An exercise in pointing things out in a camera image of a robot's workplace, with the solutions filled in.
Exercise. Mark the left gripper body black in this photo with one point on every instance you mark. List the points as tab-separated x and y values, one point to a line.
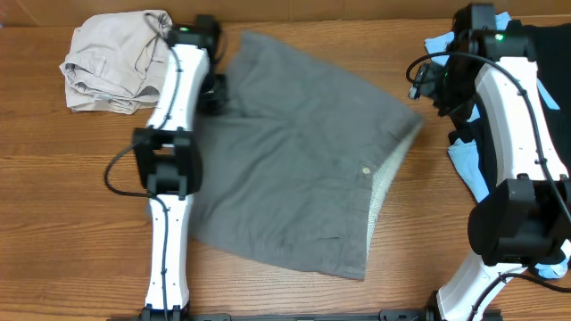
211	89

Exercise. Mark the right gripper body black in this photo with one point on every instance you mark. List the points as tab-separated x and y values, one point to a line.
430	82

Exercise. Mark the grey shorts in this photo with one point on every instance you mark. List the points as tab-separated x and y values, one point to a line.
298	164

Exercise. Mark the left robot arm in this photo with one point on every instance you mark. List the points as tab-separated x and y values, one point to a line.
169	163

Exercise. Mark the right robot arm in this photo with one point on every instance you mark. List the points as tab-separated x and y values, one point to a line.
525	219

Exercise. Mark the black and blue garment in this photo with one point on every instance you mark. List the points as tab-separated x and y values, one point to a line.
471	151

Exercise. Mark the beige folded shorts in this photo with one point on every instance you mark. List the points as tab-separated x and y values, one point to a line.
117	62

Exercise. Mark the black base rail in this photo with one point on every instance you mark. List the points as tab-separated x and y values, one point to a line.
382	315

